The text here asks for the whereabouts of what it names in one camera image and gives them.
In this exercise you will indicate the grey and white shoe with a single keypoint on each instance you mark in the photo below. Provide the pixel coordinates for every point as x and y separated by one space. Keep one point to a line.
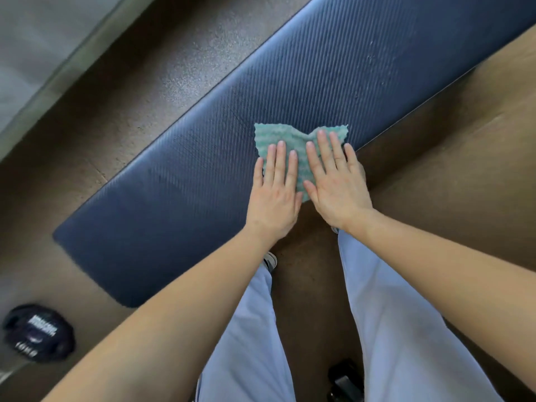
270 260

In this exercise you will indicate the black weight plate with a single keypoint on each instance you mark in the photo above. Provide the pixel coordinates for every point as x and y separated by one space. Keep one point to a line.
38 333

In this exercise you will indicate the person's right forearm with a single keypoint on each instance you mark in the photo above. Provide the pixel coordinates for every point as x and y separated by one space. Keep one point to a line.
452 288

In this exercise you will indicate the person's left thumb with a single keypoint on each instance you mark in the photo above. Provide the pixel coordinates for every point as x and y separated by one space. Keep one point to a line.
298 203

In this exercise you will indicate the person's right hand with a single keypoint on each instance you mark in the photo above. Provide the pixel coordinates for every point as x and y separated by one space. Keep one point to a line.
340 192

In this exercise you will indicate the person's left middle finger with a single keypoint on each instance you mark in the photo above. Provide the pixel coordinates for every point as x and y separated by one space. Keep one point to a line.
279 163

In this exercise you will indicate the person's left little finger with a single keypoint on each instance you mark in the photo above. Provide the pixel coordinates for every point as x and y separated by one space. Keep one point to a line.
257 173

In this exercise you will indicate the person's right thumb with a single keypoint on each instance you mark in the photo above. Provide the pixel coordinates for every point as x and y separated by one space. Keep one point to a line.
312 192

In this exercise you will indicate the person's right little finger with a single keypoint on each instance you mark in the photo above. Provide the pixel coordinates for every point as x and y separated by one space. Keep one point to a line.
351 156

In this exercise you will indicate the dark blue padded bench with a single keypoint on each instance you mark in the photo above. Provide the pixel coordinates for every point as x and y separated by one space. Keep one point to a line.
259 133

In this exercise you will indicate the black bench frame foot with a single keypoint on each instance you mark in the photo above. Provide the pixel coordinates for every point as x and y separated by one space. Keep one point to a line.
344 383

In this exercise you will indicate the person's right middle finger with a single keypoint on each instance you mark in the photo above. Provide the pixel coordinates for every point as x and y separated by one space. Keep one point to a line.
325 150

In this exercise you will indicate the person's left hand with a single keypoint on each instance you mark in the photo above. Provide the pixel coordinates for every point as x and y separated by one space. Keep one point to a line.
273 203

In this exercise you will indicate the light blue trousers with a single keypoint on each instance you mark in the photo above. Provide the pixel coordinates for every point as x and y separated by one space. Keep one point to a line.
335 330

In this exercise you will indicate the green striped cleaning cloth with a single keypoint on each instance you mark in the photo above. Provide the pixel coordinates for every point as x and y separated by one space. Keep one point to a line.
289 140

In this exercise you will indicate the person's left forearm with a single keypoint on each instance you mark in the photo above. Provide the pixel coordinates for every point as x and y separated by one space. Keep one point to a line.
155 318

